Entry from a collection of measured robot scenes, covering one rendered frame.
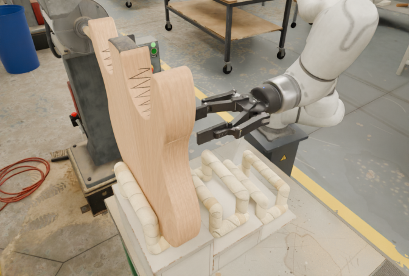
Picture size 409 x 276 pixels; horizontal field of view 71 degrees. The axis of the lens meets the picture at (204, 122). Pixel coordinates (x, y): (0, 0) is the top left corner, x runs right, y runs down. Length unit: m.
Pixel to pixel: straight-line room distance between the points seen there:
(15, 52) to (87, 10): 2.82
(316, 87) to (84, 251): 1.71
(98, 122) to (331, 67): 1.48
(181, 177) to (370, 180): 2.23
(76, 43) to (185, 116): 1.17
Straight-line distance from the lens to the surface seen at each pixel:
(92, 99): 1.79
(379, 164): 2.78
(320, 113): 1.48
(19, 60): 4.26
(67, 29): 1.46
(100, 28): 0.59
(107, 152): 2.03
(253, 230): 0.80
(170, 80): 0.33
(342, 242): 0.96
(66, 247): 2.12
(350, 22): 0.65
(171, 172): 0.44
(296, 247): 0.91
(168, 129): 0.36
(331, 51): 0.67
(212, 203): 0.70
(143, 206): 0.61
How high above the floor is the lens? 1.69
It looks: 37 degrees down
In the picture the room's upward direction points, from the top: straight up
